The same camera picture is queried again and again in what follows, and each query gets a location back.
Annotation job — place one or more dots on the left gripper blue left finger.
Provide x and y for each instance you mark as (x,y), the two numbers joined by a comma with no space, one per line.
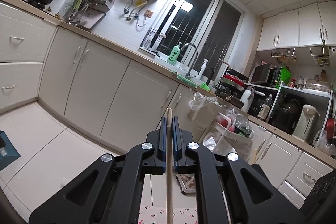
(156,163)

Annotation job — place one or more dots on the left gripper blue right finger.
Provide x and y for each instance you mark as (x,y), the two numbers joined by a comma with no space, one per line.
(181,139)

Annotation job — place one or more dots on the wooden chopstick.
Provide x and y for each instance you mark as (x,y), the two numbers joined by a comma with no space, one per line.
(254,154)
(169,167)

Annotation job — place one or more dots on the chrome kitchen faucet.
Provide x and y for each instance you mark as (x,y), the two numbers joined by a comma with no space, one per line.
(188,65)

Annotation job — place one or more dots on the hanging trash bag bin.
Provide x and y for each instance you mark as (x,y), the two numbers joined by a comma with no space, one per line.
(203,110)

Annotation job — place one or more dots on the white rolling cart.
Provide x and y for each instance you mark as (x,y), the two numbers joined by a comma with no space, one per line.
(230,132)

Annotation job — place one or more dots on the green cleaning cloth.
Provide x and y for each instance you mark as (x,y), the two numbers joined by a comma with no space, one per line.
(185,81)

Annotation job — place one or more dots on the crumpled clear plastic bag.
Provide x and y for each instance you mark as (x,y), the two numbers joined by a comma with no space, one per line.
(321,143)

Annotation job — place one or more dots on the red lidded pan stack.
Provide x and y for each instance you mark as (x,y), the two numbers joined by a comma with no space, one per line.
(231,86)

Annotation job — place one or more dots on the white plastic jug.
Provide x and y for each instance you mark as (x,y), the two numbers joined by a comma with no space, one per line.
(247,99)

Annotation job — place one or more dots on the green soap bottle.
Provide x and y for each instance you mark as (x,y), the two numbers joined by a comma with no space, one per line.
(174,54)

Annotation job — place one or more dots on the white spray bottle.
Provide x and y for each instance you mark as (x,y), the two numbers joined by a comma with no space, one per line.
(202,69)

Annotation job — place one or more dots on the red frying pan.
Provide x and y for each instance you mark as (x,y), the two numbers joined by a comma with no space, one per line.
(330,129)

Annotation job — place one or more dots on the white electric kettle pot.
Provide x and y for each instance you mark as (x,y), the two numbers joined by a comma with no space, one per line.
(307,122)

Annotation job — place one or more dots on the clear plastic bottle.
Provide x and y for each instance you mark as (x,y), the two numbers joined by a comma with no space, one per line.
(265,108)

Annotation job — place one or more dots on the white counter shelf rack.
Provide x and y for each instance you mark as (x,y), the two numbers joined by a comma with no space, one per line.
(321,101)

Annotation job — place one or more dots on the black rice cooker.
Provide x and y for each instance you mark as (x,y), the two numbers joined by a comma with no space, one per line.
(286,117)

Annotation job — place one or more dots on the black microwave oven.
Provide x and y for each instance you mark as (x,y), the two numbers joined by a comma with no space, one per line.
(266,75)

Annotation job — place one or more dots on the window with bars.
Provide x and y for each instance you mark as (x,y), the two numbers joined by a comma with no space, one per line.
(209,24)

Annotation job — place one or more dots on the green bag on shelf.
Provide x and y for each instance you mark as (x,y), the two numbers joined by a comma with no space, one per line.
(284,76)

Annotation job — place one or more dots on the blue dustpan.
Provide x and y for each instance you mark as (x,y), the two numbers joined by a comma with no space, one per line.
(8,153)

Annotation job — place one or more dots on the wire dish basket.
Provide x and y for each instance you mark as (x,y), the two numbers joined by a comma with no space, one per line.
(151,41)

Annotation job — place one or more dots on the hanging wire basket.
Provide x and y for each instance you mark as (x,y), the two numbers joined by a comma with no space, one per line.
(284,56)

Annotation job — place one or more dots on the wall spice rack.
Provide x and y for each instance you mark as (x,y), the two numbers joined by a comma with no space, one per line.
(86,14)

